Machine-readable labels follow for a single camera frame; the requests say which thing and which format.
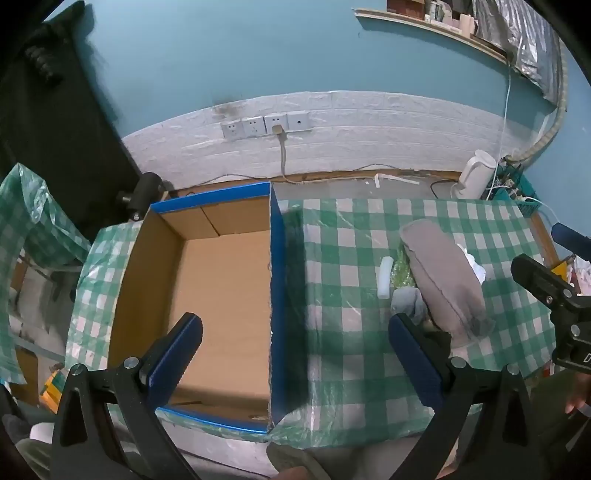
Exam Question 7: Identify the white foam block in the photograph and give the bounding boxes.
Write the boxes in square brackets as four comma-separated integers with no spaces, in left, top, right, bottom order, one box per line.
[377,256,394,300]

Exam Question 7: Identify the silver foil insulation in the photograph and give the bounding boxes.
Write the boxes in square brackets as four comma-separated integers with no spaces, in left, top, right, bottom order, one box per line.
[472,0,568,107]

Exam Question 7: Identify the wooden wall shelf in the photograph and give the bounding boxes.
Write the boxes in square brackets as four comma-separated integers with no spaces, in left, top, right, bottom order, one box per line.
[353,8,508,64]

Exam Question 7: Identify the green glittery scrub cloth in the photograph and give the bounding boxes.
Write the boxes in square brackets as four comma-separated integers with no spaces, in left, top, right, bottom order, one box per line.
[391,244,416,290]

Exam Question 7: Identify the green checkered cloth on left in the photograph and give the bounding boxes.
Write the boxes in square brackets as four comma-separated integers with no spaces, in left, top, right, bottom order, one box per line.
[1,163,90,384]

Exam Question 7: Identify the teal plastic basket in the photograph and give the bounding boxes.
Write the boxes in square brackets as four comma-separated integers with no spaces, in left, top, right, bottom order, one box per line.
[482,162,541,218]

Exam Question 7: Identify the black cabinet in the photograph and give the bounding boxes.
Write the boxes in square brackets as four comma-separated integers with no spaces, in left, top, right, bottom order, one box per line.
[1,1,139,240]

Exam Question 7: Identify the white electric kettle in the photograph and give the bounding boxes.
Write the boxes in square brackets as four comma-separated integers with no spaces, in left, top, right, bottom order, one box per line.
[451,150,497,200]

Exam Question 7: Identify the white wall socket strip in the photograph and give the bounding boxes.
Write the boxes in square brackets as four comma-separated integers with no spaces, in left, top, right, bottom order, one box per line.
[221,111,312,141]

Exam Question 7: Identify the person right hand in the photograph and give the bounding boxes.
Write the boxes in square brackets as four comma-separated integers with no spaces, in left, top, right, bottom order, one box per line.
[565,383,591,418]

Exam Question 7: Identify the green checkered tablecloth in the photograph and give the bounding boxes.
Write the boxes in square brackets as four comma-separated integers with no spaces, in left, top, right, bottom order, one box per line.
[66,184,555,448]

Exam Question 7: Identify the blue cardboard box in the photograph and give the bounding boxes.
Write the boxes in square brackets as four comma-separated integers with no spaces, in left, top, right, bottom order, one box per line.
[108,182,287,434]

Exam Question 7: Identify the grey power cable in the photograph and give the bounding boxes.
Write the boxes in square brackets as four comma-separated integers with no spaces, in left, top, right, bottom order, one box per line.
[270,125,306,185]

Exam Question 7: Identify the grey blue sock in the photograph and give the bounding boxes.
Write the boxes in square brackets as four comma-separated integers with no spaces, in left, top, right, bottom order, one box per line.
[391,287,429,325]

